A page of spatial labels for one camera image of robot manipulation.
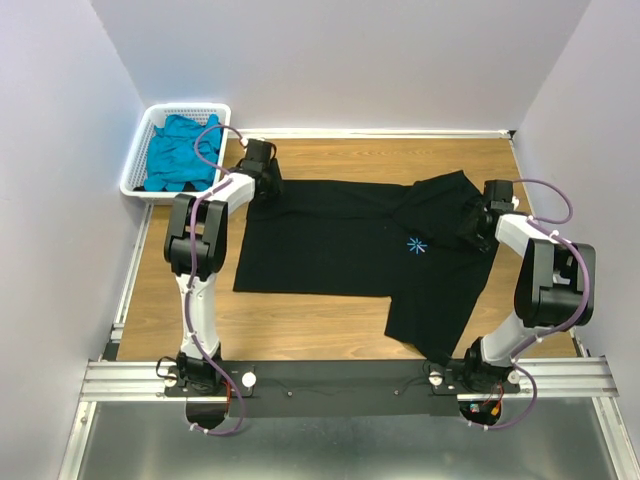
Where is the black t shirt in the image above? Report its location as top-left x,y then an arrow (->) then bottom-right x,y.
233,171 -> 498,365

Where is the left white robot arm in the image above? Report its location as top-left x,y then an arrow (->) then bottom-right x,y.
164,138 -> 283,395

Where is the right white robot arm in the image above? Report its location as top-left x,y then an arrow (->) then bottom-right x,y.
456,179 -> 596,392

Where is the blue t shirt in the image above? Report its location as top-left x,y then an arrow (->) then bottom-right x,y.
143,114 -> 223,193

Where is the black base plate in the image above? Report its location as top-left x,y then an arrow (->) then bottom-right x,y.
156,356 -> 520,422

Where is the aluminium rail frame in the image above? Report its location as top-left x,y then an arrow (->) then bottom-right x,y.
59,207 -> 639,479

